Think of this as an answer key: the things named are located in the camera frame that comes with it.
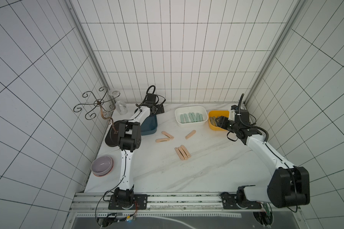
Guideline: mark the pink knife lower left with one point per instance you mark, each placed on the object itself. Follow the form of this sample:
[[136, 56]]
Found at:
[[162, 140]]

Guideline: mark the mint knife vertical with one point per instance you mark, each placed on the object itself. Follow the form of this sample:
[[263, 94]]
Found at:
[[191, 117]]

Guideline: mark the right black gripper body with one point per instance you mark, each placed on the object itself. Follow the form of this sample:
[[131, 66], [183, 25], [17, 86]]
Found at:
[[223, 121]]

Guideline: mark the dark teal storage box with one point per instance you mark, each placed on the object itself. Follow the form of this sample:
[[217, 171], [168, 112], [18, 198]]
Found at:
[[147, 122]]

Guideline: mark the white storage box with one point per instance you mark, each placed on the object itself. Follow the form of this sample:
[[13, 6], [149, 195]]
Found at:
[[191, 109]]

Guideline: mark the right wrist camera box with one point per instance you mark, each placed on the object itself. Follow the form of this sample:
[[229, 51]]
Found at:
[[239, 116]]

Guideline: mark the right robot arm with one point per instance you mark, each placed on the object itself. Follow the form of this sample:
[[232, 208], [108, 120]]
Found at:
[[289, 185]]

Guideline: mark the yellow storage box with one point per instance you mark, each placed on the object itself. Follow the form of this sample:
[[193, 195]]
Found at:
[[212, 115]]

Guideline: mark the olive knife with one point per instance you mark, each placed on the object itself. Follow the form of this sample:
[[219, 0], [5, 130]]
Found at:
[[213, 120]]

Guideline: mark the black oval rack base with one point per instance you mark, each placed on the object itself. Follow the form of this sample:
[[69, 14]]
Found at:
[[116, 131]]

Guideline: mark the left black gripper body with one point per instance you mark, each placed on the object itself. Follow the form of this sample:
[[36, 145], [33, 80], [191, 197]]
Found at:
[[158, 110]]

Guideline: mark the clear wine glass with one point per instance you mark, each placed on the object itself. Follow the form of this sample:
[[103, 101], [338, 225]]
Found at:
[[120, 106]]

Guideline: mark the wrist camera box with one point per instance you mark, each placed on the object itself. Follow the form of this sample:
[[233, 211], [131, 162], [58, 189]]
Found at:
[[150, 99], [239, 116]]

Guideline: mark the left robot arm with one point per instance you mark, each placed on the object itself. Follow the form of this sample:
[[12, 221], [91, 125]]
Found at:
[[128, 141]]

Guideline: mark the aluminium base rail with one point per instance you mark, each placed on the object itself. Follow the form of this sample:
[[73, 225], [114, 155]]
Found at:
[[168, 202]]

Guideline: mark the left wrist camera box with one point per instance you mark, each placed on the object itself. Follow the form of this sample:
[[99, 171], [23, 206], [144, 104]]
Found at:
[[150, 99]]

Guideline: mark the pink knife upper left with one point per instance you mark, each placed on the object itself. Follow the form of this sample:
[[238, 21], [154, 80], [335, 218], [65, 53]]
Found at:
[[167, 134]]

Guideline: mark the metal scroll glass rack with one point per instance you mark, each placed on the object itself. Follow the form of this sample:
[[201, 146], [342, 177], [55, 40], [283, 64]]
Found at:
[[106, 104]]

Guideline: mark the mint knife pair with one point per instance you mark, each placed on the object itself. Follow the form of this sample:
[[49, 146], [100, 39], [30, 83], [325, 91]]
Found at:
[[186, 118]]

